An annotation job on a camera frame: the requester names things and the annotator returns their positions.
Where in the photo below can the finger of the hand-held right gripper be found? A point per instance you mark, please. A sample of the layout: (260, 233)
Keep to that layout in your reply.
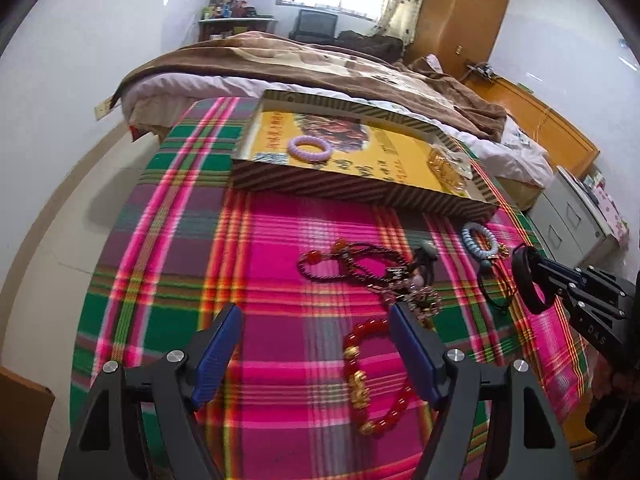
(565, 269)
(567, 294)

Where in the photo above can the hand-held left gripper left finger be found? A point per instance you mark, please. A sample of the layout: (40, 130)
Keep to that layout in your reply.
(220, 355)

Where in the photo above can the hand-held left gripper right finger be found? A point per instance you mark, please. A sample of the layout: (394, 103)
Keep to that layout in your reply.
(410, 355)

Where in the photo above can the striped cardboard box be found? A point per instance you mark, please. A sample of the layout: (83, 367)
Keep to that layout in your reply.
(390, 155)

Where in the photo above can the grey filing cabinet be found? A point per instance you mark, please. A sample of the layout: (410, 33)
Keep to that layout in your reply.
(570, 215)

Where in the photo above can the floral box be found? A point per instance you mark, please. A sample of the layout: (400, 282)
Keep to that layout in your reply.
(612, 210)

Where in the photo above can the bed with white sheet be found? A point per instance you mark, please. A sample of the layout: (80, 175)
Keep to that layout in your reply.
(515, 160)

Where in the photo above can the plaid tablecloth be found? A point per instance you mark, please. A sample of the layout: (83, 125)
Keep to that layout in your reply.
(280, 240)

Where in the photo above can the wooden headboard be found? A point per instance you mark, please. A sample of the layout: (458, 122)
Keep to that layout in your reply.
(550, 120)

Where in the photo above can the cardboard piece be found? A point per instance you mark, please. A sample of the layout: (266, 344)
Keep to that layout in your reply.
(22, 425)

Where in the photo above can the wooden wardrobe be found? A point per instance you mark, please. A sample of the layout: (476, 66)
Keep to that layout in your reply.
(460, 15)

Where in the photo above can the brown blanket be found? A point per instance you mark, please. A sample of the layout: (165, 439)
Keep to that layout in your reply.
(300, 60)

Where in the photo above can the patterned curtain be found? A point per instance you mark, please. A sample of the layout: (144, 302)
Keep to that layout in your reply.
(400, 0)

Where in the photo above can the white desk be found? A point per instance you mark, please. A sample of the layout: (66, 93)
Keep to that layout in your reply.
(235, 22)

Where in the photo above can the group of bottles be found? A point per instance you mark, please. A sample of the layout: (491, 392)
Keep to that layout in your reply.
(222, 10)

